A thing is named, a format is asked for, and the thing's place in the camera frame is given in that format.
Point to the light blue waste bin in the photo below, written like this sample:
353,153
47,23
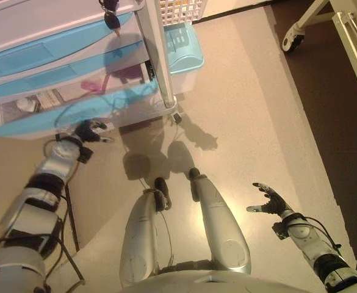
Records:
184,52

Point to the small white pill bottle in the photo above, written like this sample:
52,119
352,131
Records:
25,103

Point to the blue white medicine box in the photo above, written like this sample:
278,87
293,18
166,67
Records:
50,97

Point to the white bed side rail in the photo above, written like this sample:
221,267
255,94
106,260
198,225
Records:
347,39

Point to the dark left robot hand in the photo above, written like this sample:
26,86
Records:
86,132

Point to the pink white medicine box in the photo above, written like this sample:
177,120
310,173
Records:
91,85

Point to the deep drawer with blue front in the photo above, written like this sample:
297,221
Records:
44,123

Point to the white hospital bed frame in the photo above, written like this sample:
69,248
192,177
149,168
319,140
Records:
311,13

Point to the cart caster wheel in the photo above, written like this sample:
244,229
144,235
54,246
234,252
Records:
176,117

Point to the white medical cart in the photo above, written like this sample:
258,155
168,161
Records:
59,18

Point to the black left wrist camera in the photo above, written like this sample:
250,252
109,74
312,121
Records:
85,154

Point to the dark right robot hand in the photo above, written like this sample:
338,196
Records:
274,204

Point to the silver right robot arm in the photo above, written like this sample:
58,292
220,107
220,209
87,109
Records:
303,238

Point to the white lattice basket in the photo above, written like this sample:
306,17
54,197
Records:
181,12

